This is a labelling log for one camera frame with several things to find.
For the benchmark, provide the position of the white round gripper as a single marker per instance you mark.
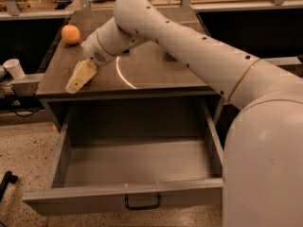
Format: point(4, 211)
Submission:
point(94, 51)

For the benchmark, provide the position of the open grey top drawer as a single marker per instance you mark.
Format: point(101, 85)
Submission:
point(93, 171)

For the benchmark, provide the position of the black drawer handle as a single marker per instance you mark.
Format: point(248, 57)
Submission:
point(137, 203)

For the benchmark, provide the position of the orange fruit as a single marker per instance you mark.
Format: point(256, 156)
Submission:
point(70, 34)

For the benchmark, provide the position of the black caster leg left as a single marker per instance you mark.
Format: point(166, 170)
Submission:
point(7, 179)

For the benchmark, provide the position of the white paper cup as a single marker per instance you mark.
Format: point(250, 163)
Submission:
point(13, 66)

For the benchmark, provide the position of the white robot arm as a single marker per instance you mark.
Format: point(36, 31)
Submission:
point(263, 152)

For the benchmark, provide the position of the black power strip with cable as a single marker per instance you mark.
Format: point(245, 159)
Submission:
point(22, 106)

